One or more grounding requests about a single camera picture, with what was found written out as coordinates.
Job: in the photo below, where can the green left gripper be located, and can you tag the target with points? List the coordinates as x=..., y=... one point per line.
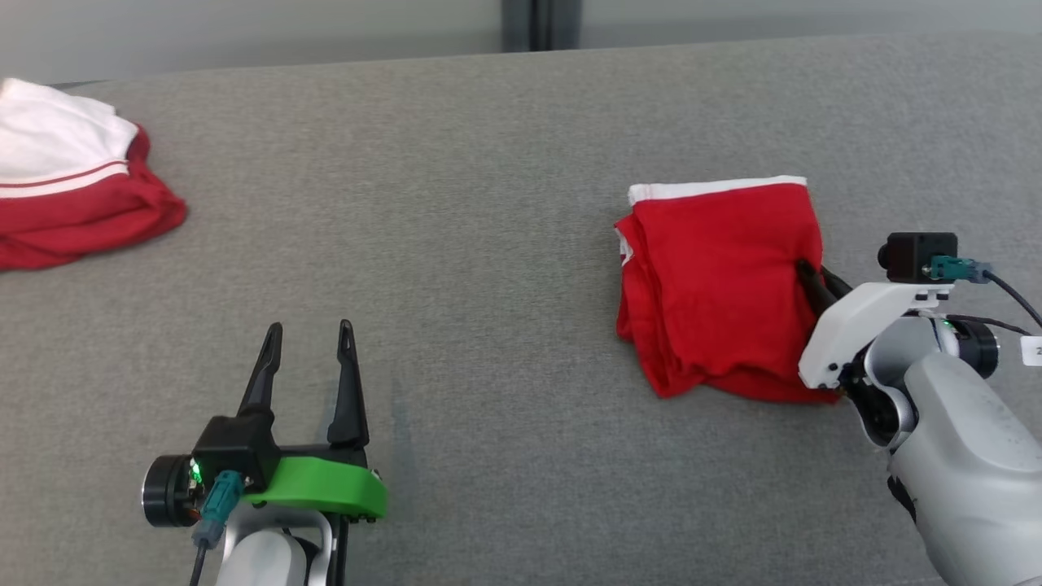
x=326, y=488

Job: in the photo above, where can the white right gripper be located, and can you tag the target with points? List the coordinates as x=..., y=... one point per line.
x=855, y=321

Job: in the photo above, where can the red shorts with white stripe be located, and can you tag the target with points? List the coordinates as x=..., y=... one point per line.
x=716, y=293

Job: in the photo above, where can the red white basketball jersey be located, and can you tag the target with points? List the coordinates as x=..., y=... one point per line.
x=73, y=187

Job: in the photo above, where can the black left wrist motor cylinder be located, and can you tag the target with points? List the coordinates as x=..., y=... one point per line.
x=163, y=492

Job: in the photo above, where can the grey fabric sofa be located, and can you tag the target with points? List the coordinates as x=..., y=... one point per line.
x=448, y=203

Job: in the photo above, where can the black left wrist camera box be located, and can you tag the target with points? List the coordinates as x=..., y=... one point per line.
x=236, y=448

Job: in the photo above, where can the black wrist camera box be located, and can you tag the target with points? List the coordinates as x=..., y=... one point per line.
x=916, y=254
x=236, y=448

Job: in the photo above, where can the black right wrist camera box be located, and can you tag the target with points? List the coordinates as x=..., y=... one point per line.
x=916, y=254

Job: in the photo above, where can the grey partition post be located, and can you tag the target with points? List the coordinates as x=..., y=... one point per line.
x=537, y=24

